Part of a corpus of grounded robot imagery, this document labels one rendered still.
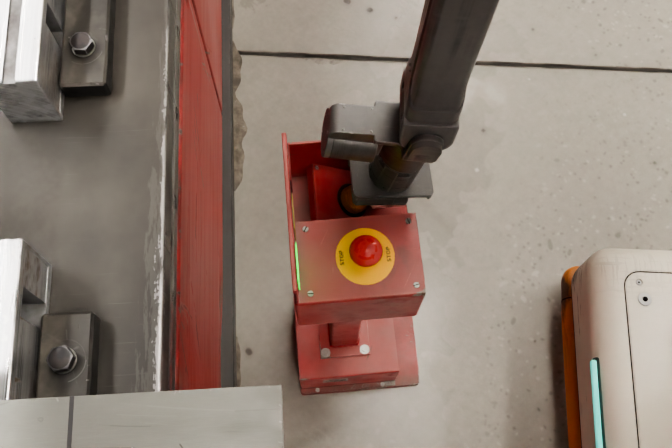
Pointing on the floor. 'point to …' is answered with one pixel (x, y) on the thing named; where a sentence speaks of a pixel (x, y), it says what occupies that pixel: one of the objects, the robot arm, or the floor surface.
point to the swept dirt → (237, 120)
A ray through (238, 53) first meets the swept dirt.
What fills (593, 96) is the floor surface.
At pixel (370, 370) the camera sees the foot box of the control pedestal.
